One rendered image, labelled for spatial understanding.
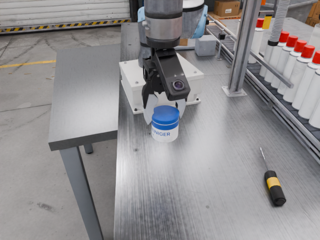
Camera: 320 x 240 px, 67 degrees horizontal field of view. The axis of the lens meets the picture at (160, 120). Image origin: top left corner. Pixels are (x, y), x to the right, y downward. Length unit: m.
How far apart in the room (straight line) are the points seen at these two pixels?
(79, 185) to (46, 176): 0.92
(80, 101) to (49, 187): 0.96
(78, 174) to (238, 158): 0.60
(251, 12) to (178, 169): 0.61
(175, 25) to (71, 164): 0.66
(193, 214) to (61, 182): 1.37
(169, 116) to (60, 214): 1.26
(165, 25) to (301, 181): 0.55
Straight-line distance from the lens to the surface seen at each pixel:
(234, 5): 5.45
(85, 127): 0.89
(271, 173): 0.72
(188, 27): 0.95
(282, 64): 1.04
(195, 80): 0.94
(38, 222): 1.74
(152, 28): 0.49
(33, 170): 2.05
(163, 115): 0.58
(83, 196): 1.11
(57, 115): 0.99
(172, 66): 0.50
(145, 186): 0.67
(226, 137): 0.84
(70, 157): 0.94
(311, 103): 0.91
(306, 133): 0.88
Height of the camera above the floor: 1.35
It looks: 36 degrees down
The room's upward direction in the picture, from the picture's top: straight up
